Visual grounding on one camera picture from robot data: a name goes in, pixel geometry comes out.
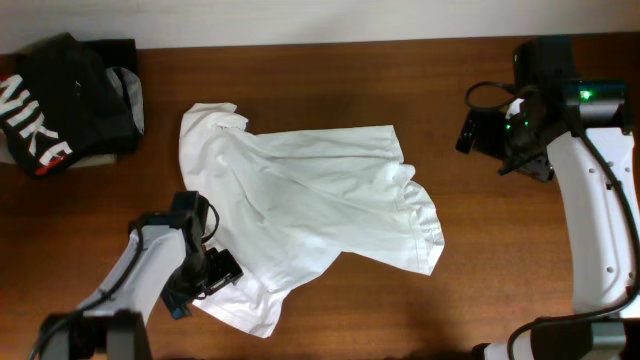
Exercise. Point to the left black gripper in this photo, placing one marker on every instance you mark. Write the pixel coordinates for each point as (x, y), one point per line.
(225, 267)

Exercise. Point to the black shirt with white lettering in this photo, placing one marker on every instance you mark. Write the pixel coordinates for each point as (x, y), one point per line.
(65, 50)

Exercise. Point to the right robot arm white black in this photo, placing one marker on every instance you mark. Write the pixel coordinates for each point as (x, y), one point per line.
(558, 126)

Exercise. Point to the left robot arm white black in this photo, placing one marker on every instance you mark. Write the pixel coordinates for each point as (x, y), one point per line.
(165, 260)

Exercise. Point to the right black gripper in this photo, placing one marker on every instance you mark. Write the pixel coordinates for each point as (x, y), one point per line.
(537, 164)

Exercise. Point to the white t-shirt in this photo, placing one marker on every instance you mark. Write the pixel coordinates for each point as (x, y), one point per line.
(290, 203)

